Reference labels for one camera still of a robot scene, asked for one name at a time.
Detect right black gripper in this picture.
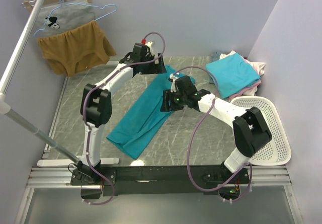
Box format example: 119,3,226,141
159,89,187,113

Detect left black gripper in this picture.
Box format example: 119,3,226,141
141,53,167,76

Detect teal t-shirt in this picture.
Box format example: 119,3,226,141
106,64,196,160

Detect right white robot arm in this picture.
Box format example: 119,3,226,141
160,73,272,183

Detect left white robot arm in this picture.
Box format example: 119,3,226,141
74,39,166,185

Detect white rack foot rear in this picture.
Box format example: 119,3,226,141
93,61,119,68

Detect folded grey-blue garment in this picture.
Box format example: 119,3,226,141
211,51,222,62

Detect folded light blue t-shirt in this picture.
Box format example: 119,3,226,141
206,53,260,98

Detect brown hanging shorts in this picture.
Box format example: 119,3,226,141
37,20,116,77

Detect grey panda garment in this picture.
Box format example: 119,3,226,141
35,0,96,37

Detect white plastic laundry basket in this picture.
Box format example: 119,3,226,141
231,96,291,166

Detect black base beam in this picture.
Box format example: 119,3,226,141
70,165,251,200

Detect white clothes rack pole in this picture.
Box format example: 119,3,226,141
1,0,78,163

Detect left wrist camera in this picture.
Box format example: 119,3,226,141
141,39,154,55

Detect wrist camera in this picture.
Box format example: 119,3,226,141
169,73,180,92
141,39,154,55

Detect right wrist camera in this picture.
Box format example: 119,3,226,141
169,73,180,92

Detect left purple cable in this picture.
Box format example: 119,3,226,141
82,32,166,206

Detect blue wire hanger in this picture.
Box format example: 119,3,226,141
33,0,118,38

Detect aluminium rail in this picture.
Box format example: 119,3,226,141
26,166,292,188

